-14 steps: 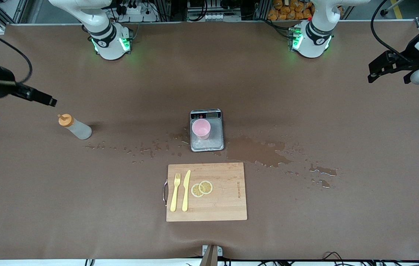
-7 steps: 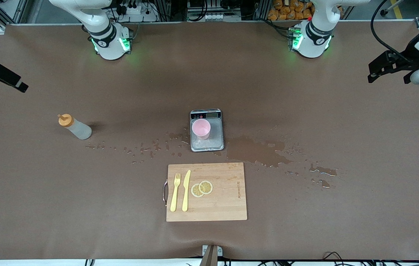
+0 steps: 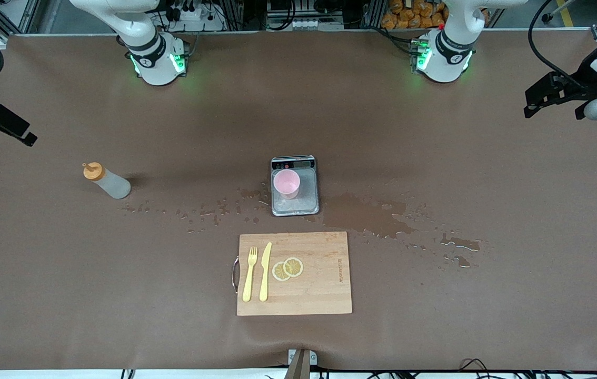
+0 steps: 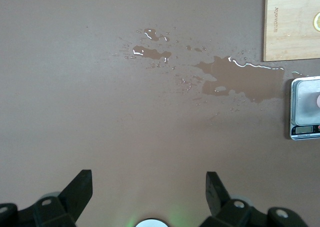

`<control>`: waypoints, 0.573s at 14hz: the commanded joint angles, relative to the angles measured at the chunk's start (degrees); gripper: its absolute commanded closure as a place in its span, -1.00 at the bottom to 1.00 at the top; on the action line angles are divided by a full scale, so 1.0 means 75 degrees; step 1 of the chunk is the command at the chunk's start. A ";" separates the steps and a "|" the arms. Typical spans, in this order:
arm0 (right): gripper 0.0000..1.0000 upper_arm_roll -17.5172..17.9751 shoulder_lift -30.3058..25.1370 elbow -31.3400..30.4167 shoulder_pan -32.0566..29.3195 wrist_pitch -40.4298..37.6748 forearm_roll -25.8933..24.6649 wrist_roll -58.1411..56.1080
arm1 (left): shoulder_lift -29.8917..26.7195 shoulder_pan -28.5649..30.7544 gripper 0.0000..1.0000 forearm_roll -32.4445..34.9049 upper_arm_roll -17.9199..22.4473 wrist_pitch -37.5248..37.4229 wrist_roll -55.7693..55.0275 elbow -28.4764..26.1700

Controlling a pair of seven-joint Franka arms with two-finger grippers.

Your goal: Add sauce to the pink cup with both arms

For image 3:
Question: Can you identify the clear squeeze bottle orange cap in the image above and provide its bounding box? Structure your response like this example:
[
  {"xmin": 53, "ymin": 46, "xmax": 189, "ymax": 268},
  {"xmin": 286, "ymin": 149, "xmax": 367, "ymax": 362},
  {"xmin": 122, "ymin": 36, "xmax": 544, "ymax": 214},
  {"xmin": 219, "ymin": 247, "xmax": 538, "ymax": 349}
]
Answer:
[{"xmin": 83, "ymin": 162, "xmax": 132, "ymax": 200}]

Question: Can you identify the pink plastic cup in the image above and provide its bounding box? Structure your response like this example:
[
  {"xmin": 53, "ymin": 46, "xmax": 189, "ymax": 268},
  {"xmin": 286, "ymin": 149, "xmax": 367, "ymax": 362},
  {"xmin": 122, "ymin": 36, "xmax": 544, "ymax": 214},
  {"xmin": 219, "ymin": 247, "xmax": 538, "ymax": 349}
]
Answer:
[{"xmin": 273, "ymin": 169, "xmax": 301, "ymax": 200}]

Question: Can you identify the orange snack packages pile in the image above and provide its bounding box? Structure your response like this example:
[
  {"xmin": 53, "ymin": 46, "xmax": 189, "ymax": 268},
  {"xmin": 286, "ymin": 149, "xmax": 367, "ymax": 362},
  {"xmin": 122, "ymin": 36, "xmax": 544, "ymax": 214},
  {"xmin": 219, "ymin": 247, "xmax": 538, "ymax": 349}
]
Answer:
[{"xmin": 381, "ymin": 0, "xmax": 449, "ymax": 29}]

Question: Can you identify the water puddle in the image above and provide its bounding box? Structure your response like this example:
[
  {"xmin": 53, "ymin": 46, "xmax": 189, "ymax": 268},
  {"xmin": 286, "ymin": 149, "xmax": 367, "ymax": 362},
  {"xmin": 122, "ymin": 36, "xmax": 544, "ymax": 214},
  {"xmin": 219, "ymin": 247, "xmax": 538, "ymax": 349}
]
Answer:
[{"xmin": 322, "ymin": 192, "xmax": 419, "ymax": 240}]

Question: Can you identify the white power strip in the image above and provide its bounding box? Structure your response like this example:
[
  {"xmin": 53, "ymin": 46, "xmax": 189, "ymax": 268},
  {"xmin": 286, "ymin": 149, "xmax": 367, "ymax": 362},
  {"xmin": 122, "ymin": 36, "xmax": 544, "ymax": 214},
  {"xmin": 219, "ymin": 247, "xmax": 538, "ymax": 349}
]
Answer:
[
  {"xmin": 164, "ymin": 0, "xmax": 225, "ymax": 32},
  {"xmin": 291, "ymin": 17, "xmax": 343, "ymax": 30}
]

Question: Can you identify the silver digital kitchen scale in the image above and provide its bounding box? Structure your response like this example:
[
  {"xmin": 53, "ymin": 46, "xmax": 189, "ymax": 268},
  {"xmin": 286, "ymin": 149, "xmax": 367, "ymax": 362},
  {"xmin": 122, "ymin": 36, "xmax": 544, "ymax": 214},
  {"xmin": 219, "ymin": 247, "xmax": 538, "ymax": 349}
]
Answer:
[{"xmin": 270, "ymin": 155, "xmax": 321, "ymax": 217}]

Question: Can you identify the yellow plastic fork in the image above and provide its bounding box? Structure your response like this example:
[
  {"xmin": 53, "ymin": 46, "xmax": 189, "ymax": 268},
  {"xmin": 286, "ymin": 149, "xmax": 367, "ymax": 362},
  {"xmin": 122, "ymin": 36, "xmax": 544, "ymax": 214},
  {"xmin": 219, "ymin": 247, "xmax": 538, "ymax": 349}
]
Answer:
[{"xmin": 242, "ymin": 246, "xmax": 258, "ymax": 303}]

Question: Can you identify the yellow plastic knife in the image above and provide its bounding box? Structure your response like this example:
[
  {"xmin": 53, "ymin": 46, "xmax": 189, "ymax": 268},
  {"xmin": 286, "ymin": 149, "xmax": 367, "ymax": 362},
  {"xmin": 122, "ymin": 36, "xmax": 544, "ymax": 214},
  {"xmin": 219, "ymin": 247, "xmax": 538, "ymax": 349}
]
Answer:
[{"xmin": 259, "ymin": 242, "xmax": 273, "ymax": 302}]

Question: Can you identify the wooden cutting board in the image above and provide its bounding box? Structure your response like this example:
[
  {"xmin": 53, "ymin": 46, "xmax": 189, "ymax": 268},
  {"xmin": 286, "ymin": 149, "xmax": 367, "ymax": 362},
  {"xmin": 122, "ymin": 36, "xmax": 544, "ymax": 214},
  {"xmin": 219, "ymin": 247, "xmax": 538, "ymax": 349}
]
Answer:
[{"xmin": 232, "ymin": 232, "xmax": 353, "ymax": 316}]

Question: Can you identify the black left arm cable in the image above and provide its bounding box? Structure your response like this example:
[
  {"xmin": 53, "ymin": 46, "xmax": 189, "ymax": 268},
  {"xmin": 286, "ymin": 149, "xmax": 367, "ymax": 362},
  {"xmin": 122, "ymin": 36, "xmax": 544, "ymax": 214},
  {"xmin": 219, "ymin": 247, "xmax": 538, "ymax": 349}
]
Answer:
[{"xmin": 528, "ymin": 0, "xmax": 573, "ymax": 85}]

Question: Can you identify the grey metal mount bracket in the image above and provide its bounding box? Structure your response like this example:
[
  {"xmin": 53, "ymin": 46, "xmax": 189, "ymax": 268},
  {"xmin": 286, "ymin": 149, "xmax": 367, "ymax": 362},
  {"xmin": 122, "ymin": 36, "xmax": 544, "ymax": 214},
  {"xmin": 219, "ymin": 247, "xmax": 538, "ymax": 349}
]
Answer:
[{"xmin": 285, "ymin": 348, "xmax": 318, "ymax": 379}]

